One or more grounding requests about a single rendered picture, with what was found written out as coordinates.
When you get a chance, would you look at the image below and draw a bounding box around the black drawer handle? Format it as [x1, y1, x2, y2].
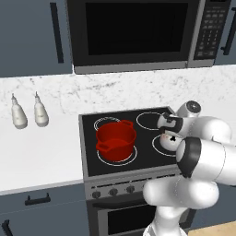
[24, 193, 52, 207]

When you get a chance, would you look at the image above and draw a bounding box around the black oven door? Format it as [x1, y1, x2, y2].
[86, 196, 197, 236]

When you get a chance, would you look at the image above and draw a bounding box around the white bottle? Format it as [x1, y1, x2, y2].
[33, 90, 50, 128]
[11, 93, 29, 130]

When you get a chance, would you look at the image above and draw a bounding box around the black oven door handle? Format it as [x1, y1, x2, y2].
[91, 198, 149, 210]

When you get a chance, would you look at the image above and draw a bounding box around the grey blue drawer front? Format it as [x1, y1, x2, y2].
[0, 183, 87, 217]

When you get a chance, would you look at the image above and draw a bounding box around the red pot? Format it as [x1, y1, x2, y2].
[95, 120, 138, 163]

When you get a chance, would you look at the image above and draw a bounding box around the grey blue cupboard door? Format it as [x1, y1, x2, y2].
[0, 202, 90, 236]
[0, 0, 74, 78]
[214, 0, 236, 66]

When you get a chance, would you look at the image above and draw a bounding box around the black steel microwave oven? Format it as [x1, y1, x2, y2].
[66, 0, 233, 75]

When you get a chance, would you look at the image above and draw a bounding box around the black steel stove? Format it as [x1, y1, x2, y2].
[78, 106, 186, 201]

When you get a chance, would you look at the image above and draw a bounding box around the grey blue cupboard run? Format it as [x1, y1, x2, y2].
[189, 183, 236, 230]

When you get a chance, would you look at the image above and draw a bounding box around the black cupboard door handle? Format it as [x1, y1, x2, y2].
[1, 218, 14, 236]
[220, 6, 236, 56]
[50, 2, 65, 65]

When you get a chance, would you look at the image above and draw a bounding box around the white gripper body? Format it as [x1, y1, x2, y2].
[159, 130, 185, 152]

